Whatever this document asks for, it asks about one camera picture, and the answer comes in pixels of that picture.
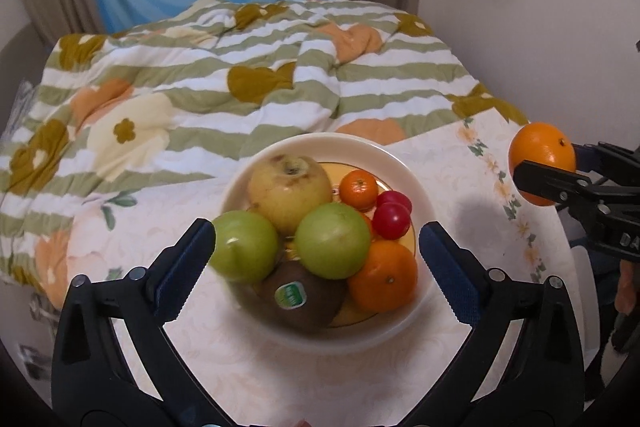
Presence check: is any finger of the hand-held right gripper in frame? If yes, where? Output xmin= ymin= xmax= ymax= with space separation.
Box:
xmin=572 ymin=141 xmax=640 ymax=190
xmin=514 ymin=160 xmax=603 ymax=210

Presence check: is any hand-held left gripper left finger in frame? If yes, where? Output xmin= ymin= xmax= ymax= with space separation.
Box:
xmin=50 ymin=218 xmax=236 ymax=427

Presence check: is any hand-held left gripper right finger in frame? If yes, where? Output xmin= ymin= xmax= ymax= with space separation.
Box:
xmin=419 ymin=221 xmax=586 ymax=427

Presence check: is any medium tangerine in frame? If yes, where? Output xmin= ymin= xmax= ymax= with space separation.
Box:
xmin=509 ymin=122 xmax=577 ymax=206

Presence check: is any small green apple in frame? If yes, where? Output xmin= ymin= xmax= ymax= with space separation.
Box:
xmin=209 ymin=211 xmax=280 ymax=284

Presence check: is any large orange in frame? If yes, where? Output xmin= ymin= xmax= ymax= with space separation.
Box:
xmin=347 ymin=239 xmax=419 ymax=313

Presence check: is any red cherry tomato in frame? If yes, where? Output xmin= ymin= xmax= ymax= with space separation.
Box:
xmin=372 ymin=203 xmax=412 ymax=240
xmin=376 ymin=190 xmax=412 ymax=214

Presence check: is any brown kiwi with green sticker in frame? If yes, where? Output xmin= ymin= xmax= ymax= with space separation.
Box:
xmin=256 ymin=261 xmax=348 ymax=334

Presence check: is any large green apple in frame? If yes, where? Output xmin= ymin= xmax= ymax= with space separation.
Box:
xmin=294 ymin=202 xmax=372 ymax=280

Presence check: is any yellow apple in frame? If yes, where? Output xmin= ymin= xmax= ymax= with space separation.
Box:
xmin=247 ymin=155 xmax=333 ymax=235

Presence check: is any cream oval bowl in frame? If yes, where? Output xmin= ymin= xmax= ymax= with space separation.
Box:
xmin=220 ymin=133 xmax=437 ymax=348

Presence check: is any person's right hand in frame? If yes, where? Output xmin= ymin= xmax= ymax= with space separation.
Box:
xmin=615 ymin=263 xmax=640 ymax=315

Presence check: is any white patterned tablecloth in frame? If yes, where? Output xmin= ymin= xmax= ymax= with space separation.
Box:
xmin=30 ymin=112 xmax=586 ymax=427

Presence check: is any striped floral blanket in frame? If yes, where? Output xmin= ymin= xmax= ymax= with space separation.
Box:
xmin=0 ymin=0 xmax=531 ymax=298

